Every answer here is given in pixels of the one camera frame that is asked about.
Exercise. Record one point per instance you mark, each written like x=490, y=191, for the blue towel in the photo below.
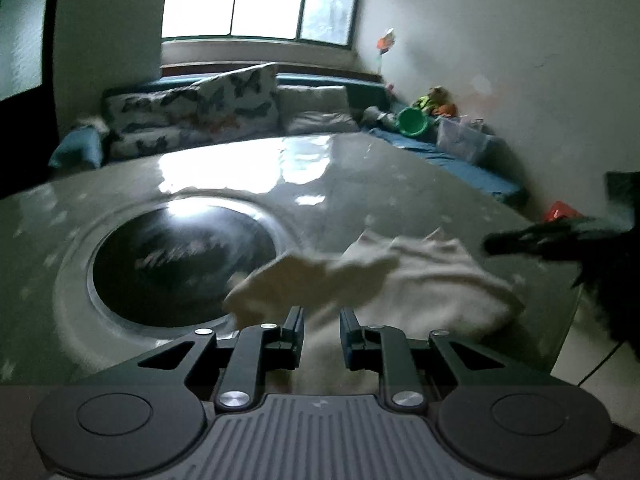
x=75, y=149

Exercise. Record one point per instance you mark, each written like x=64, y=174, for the colourful pinwheel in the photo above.
x=386, y=42

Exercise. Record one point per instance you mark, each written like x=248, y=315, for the long butterfly print cushion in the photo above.
x=150, y=144
x=150, y=107

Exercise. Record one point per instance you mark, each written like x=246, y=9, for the cream garment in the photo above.
x=425, y=285

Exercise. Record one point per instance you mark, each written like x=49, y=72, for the green plastic basin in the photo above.
x=412, y=122

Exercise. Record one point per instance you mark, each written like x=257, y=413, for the square butterfly print cushion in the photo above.
x=235, y=100

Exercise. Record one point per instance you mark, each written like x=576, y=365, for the grey plush toy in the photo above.
x=377, y=117

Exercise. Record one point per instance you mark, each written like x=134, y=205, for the round black induction cooker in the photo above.
x=165, y=260

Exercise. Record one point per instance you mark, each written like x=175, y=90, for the dark door with frosted glass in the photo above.
x=25, y=35

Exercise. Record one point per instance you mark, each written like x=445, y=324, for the white cushion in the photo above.
x=315, y=110

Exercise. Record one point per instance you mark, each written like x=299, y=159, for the clear plastic box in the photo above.
x=462, y=140

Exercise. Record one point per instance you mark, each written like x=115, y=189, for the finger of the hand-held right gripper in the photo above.
x=525, y=242

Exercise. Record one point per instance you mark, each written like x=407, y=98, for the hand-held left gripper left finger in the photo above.
x=295, y=340

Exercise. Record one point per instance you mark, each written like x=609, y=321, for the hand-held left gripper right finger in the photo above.
x=347, y=345

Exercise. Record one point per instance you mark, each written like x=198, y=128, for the beige cloth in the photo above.
x=92, y=125

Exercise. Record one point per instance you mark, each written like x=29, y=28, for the yellow orange plush toy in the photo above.
x=435, y=100

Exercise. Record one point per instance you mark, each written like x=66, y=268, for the red bag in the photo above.
x=562, y=212

